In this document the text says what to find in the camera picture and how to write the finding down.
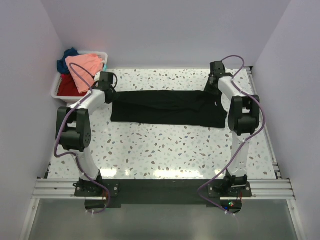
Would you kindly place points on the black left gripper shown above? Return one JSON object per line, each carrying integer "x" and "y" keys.
{"x": 110, "y": 100}

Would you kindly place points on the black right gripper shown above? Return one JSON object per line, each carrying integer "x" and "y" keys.
{"x": 207, "y": 89}

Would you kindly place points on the black t shirt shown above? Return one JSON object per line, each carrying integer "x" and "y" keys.
{"x": 167, "y": 107}

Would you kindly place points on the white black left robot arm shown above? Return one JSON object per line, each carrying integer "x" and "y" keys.
{"x": 73, "y": 126}

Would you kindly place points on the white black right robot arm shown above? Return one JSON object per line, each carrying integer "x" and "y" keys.
{"x": 243, "y": 120}

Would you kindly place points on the teal t shirt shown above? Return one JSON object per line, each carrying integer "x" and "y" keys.
{"x": 105, "y": 68}

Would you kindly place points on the salmon pink t shirt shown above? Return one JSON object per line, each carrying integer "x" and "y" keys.
{"x": 84, "y": 66}

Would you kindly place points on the white plastic laundry basket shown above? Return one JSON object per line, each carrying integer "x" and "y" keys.
{"x": 57, "y": 80}

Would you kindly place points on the red t shirt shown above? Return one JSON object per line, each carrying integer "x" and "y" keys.
{"x": 67, "y": 87}

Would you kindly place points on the blue t shirt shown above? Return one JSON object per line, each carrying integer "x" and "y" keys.
{"x": 61, "y": 64}

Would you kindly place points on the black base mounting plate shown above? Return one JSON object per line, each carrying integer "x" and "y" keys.
{"x": 233, "y": 205}

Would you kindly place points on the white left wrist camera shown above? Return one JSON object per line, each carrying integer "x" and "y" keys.
{"x": 97, "y": 77}

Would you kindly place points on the aluminium front rail frame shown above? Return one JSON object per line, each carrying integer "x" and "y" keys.
{"x": 255, "y": 189}

